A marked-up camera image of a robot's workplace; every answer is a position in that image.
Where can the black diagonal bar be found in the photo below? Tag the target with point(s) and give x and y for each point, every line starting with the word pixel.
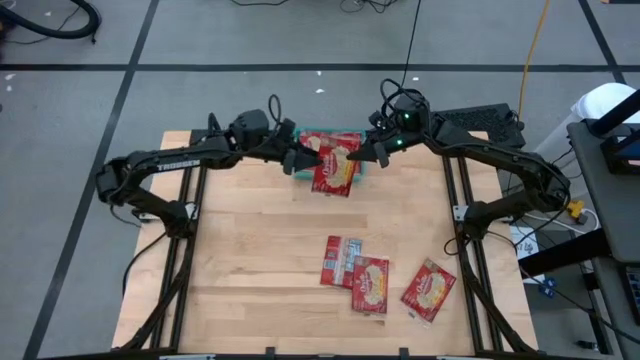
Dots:
pixel 615 114

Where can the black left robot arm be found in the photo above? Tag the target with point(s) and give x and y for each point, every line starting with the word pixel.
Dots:
pixel 165 165

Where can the white paper sheet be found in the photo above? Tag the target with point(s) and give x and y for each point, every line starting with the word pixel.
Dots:
pixel 525 250

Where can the white cylindrical bin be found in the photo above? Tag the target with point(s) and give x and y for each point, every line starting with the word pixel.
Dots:
pixel 600 102

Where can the teal translucent plastic basket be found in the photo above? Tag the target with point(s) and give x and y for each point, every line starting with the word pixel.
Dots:
pixel 302 175

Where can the dark keyboard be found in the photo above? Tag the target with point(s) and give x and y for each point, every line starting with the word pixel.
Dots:
pixel 634 295

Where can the black device with screen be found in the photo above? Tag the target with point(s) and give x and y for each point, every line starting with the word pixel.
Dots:
pixel 617 150

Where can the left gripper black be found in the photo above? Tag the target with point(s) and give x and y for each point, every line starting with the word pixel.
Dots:
pixel 289 165

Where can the grey side table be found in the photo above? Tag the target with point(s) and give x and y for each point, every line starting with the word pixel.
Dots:
pixel 617 215

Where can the small blue connector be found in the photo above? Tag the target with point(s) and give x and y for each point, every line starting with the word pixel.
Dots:
pixel 549 286

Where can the yellow power plug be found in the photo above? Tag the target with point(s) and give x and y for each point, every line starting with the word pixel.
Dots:
pixel 576 209

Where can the black support beam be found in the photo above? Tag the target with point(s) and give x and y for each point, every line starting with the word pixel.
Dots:
pixel 565 252

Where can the red microwave popcorn bag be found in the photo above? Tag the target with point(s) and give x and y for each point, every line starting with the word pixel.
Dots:
pixel 428 290
pixel 341 260
pixel 320 137
pixel 336 175
pixel 370 284

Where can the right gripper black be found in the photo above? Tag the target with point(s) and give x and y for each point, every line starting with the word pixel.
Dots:
pixel 382 157

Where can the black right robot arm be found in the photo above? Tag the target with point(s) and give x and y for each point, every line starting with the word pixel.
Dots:
pixel 500 155

